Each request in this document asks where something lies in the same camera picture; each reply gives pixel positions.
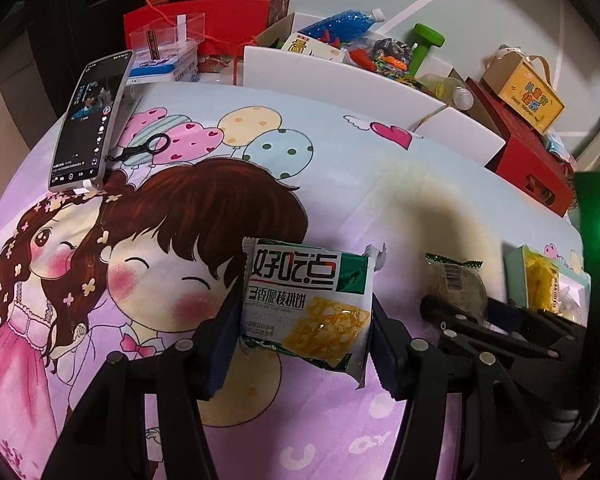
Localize yellow white small carton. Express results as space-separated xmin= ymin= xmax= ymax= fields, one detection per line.
xmin=280 ymin=32 xmax=346 ymax=61

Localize clear plastic box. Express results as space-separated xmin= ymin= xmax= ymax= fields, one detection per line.
xmin=129 ymin=12 xmax=206 ymax=58

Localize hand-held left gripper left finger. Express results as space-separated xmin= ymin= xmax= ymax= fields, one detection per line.
xmin=45 ymin=292 xmax=248 ymax=480

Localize round cake green-edged packet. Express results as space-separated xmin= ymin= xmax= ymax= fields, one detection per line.
xmin=424 ymin=252 xmax=488 ymax=323

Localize white cardboard box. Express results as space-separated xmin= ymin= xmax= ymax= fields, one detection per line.
xmin=235 ymin=12 xmax=508 ymax=168

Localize printed cartoon blanket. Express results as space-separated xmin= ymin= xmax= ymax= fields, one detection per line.
xmin=0 ymin=82 xmax=588 ymax=480

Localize pale blue packet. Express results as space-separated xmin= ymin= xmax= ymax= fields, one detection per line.
xmin=545 ymin=132 xmax=571 ymax=161

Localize red gift box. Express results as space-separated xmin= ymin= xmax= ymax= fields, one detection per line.
xmin=465 ymin=76 xmax=578 ymax=218

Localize yellow gift box with handle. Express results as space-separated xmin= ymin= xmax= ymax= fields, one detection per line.
xmin=481 ymin=45 xmax=566 ymax=136

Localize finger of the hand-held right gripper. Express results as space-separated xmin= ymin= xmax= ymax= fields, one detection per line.
xmin=487 ymin=297 xmax=588 ymax=346
xmin=419 ymin=295 xmax=563 ymax=361

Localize white green cookie packet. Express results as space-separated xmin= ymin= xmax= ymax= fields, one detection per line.
xmin=239 ymin=237 xmax=387 ymax=391

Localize smartphone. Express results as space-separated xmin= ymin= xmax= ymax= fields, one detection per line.
xmin=47 ymin=50 xmax=136 ymax=193

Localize blue white flat box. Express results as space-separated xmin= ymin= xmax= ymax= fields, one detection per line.
xmin=127 ymin=52 xmax=201 ymax=83

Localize pale green box tray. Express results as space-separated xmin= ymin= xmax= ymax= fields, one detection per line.
xmin=504 ymin=244 xmax=592 ymax=328

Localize clear plastic bottle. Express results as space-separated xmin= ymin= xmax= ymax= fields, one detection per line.
xmin=420 ymin=74 xmax=476 ymax=111

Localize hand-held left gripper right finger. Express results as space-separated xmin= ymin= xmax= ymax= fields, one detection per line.
xmin=362 ymin=292 xmax=563 ymax=480

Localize green dumbbell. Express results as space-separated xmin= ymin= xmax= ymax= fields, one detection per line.
xmin=405 ymin=23 xmax=446 ymax=78

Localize yellow bread packet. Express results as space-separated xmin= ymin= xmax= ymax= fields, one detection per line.
xmin=524 ymin=250 xmax=561 ymax=311

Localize blue bead bottle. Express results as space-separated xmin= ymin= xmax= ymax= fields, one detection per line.
xmin=297 ymin=7 xmax=386 ymax=43

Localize pile of small toys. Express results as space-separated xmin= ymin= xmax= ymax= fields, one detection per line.
xmin=345 ymin=37 xmax=421 ymax=81

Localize black scissors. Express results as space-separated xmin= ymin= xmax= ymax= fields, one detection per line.
xmin=107 ymin=132 xmax=171 ymax=163

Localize black cabinet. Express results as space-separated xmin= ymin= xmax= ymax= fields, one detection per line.
xmin=0 ymin=0 xmax=151 ymax=126

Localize red cardboard box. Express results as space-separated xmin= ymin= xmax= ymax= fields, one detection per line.
xmin=123 ymin=0 xmax=292 ymax=58

